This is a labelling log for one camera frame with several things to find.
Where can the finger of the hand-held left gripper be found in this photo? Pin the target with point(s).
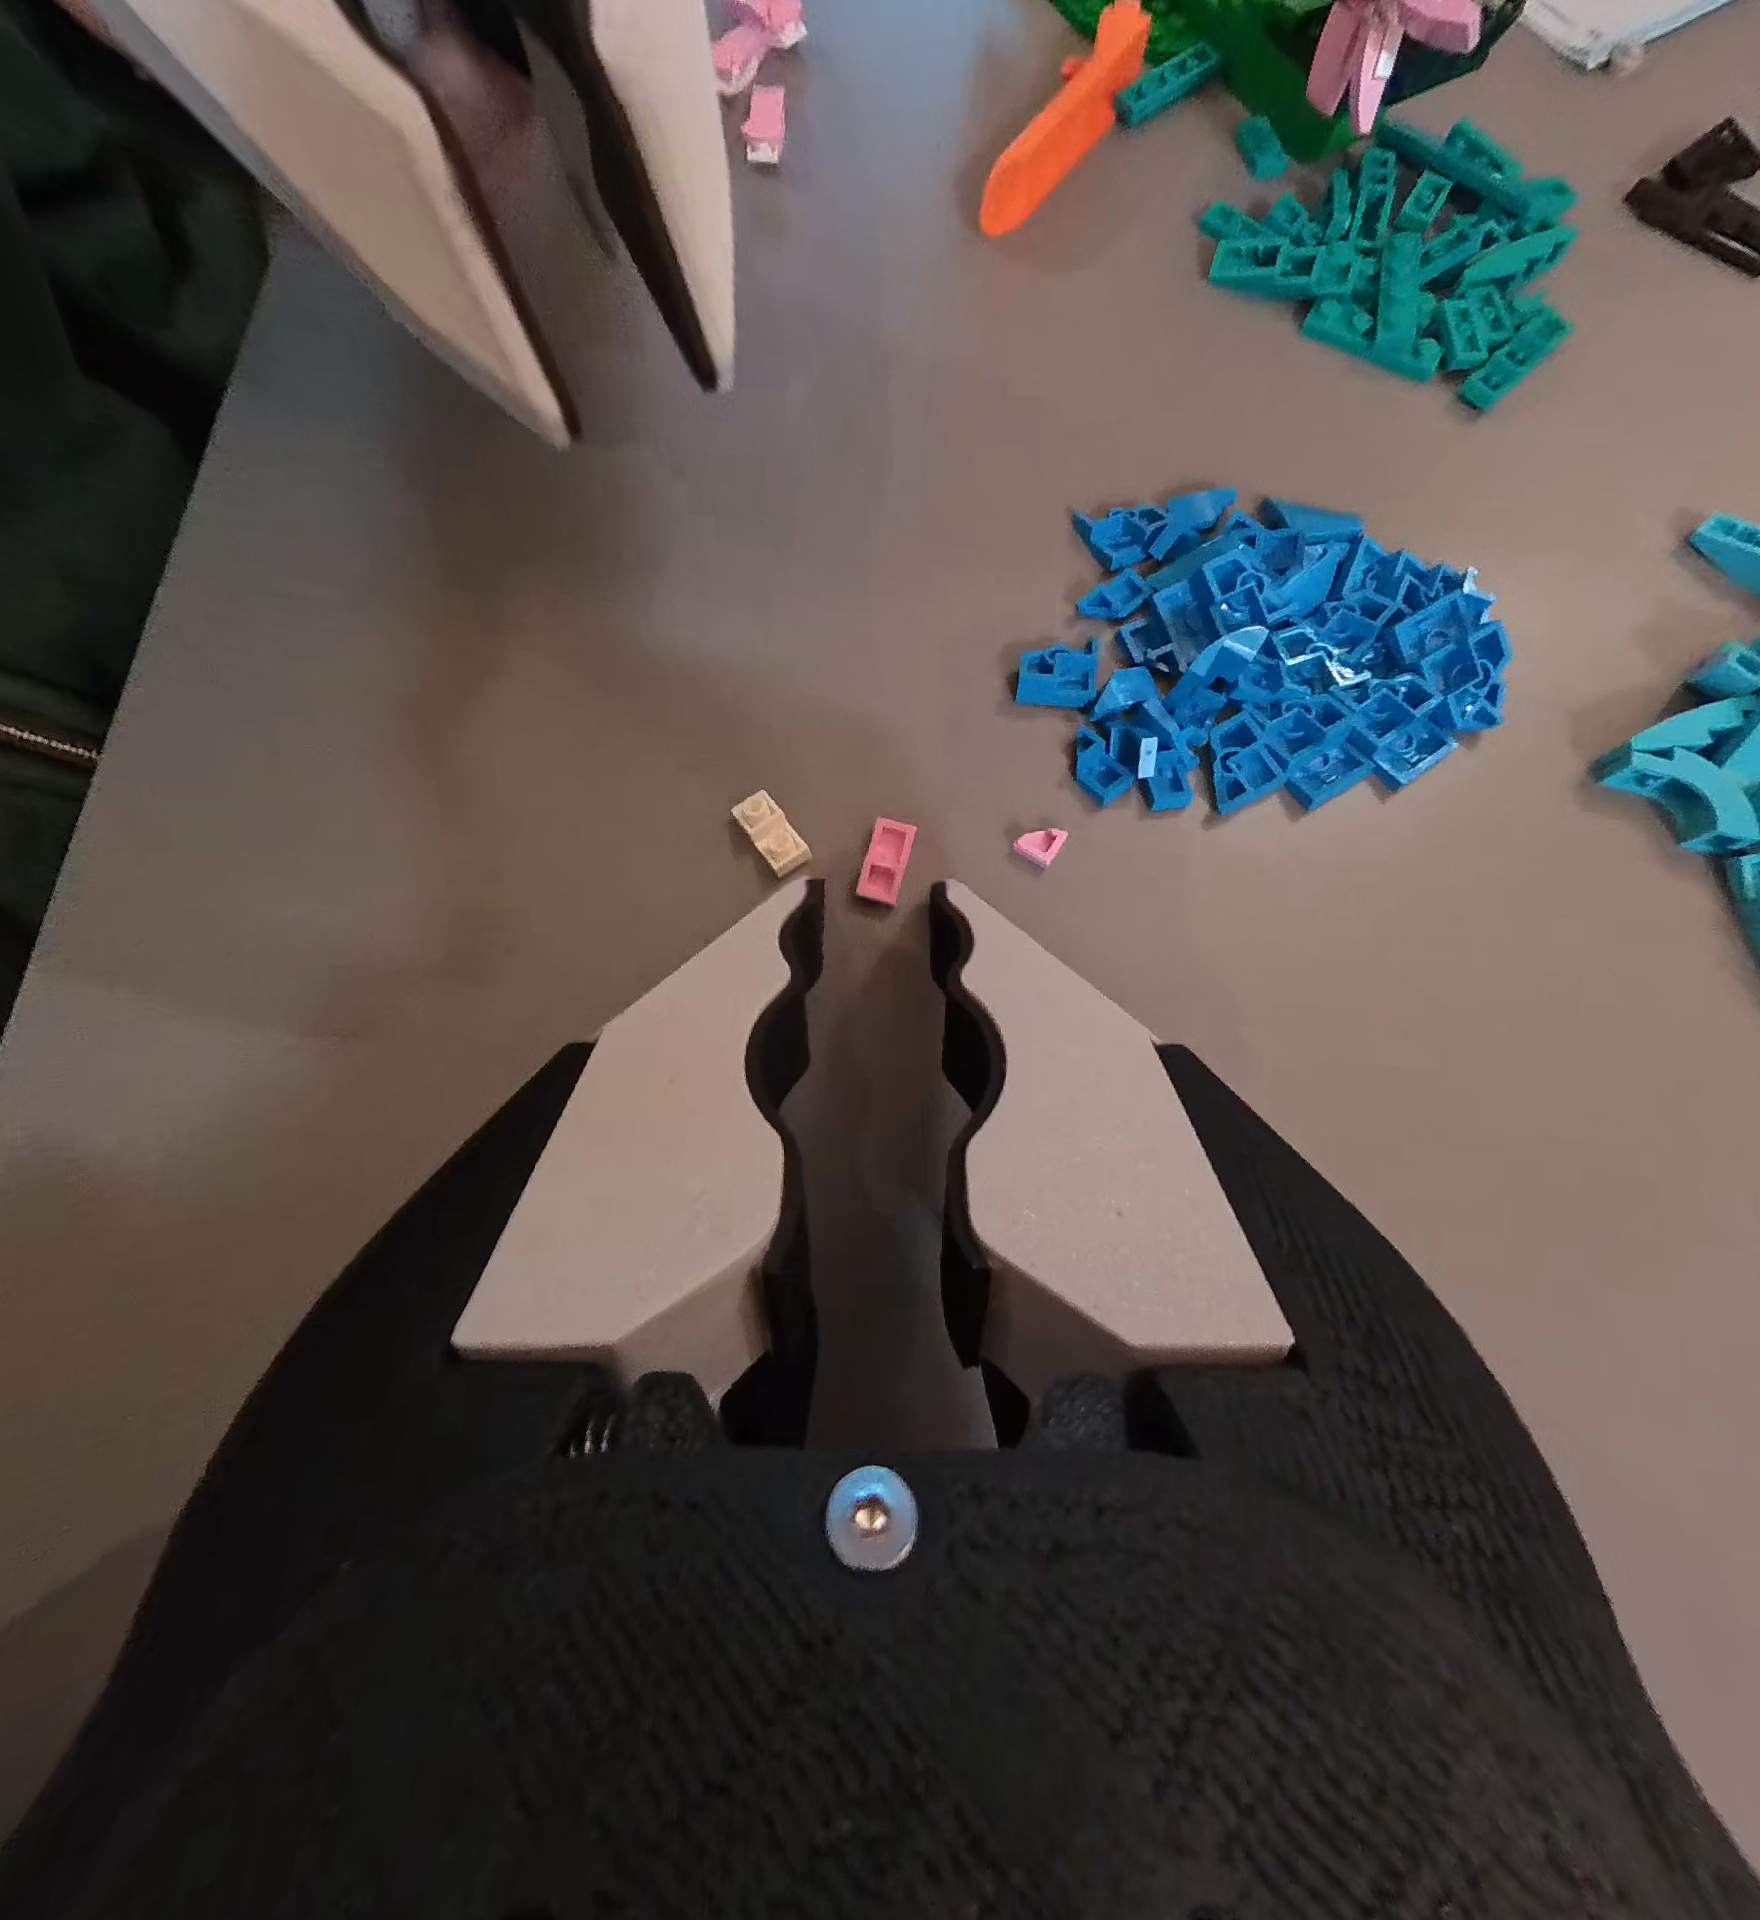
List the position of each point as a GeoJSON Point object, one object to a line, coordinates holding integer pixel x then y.
{"type": "Point", "coordinates": [678, 136]}
{"type": "Point", "coordinates": [355, 164]}

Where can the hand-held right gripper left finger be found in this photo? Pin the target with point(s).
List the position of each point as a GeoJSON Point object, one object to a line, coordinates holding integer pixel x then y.
{"type": "Point", "coordinates": [641, 1184]}

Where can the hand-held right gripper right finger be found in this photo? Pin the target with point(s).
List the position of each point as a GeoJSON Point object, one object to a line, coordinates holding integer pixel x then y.
{"type": "Point", "coordinates": [1103, 1201]}

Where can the cream lego plate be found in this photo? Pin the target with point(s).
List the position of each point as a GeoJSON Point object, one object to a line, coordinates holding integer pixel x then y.
{"type": "Point", "coordinates": [768, 833]}

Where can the pink lego brick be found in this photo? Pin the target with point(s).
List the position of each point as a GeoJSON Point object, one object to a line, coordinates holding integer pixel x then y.
{"type": "Point", "coordinates": [763, 123]}

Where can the pink lego cluster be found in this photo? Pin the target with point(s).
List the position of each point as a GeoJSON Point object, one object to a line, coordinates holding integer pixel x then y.
{"type": "Point", "coordinates": [753, 29]}

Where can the small pink lego wedge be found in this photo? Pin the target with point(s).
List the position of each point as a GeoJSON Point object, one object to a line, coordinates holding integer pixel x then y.
{"type": "Point", "coordinates": [1037, 846]}

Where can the orange lego blade piece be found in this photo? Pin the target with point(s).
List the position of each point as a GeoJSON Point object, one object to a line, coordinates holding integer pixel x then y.
{"type": "Point", "coordinates": [1060, 127]}

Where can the pink lego plate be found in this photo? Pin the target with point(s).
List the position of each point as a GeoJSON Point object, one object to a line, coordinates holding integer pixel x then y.
{"type": "Point", "coordinates": [883, 864]}

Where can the single teal lego plate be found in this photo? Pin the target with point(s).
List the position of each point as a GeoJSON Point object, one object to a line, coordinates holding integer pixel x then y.
{"type": "Point", "coordinates": [1164, 83]}

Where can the pile of blue lego pieces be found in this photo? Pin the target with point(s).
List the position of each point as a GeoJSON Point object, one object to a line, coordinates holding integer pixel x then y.
{"type": "Point", "coordinates": [1284, 660]}

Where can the green lego build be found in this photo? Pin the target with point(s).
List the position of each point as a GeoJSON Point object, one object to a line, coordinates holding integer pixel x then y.
{"type": "Point", "coordinates": [1241, 44]}

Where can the pink lego flower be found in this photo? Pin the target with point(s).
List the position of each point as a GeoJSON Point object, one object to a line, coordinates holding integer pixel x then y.
{"type": "Point", "coordinates": [1383, 39]}

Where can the pile of teal lego pieces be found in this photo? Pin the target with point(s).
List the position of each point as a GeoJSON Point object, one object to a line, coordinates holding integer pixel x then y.
{"type": "Point", "coordinates": [1403, 270]}

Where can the black lego piece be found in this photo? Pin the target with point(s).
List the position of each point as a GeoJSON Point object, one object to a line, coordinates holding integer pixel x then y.
{"type": "Point", "coordinates": [1713, 196]}

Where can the person's dark green jacket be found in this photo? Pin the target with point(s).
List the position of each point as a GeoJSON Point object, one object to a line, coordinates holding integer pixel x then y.
{"type": "Point", "coordinates": [55, 450]}

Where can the pile of light turquoise pieces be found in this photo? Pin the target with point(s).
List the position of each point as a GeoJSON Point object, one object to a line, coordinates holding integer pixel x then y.
{"type": "Point", "coordinates": [1758, 781]}

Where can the white paper booklet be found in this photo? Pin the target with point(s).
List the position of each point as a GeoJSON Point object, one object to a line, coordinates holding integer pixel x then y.
{"type": "Point", "coordinates": [1607, 23]}

